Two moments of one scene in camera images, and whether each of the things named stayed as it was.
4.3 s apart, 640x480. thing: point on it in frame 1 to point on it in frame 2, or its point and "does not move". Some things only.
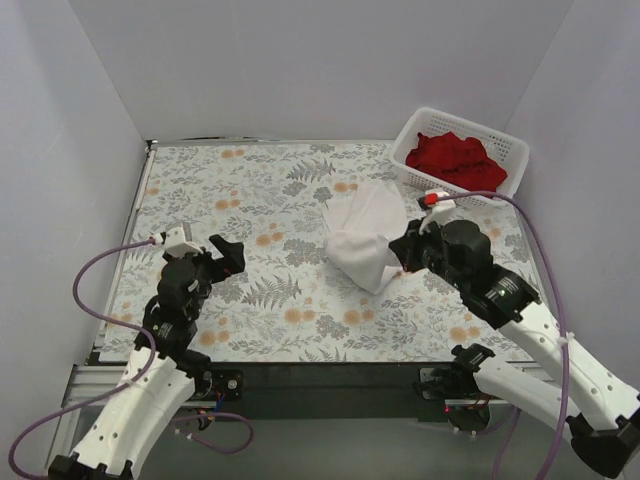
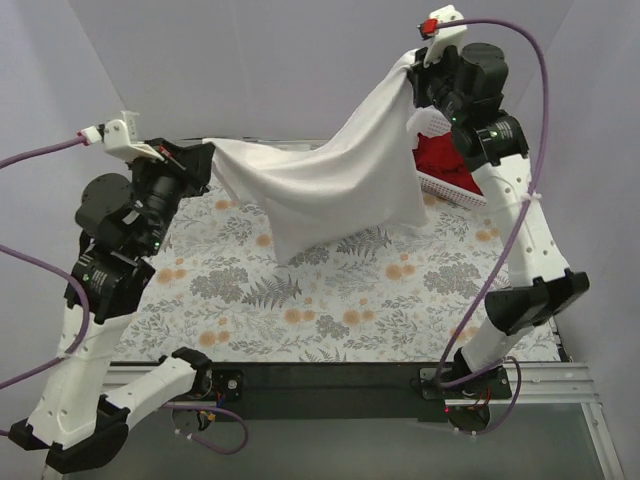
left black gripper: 215,262 to 185,167
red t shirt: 464,162 does not move
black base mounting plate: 332,391 does not move
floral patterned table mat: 289,302 does not move
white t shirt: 360,225 to 360,178
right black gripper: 409,248 to 422,81
